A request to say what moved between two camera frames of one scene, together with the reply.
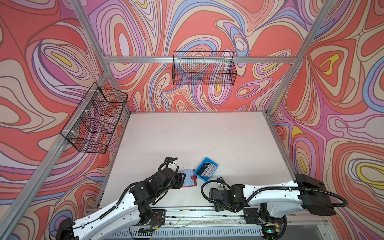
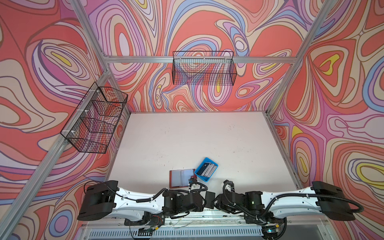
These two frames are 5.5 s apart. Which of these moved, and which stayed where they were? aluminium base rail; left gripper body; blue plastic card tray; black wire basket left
Moved: left gripper body
Stayed: aluminium base rail; black wire basket left; blue plastic card tray
